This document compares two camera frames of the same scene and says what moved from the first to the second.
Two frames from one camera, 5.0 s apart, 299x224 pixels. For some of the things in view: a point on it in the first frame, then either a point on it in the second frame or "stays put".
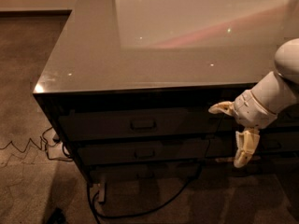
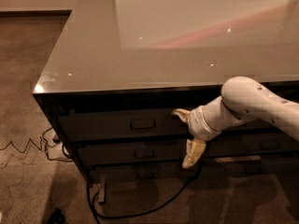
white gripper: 251,112 → 199,124
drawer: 225,145 stays put
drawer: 143,152 stays put
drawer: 145,124 stays put
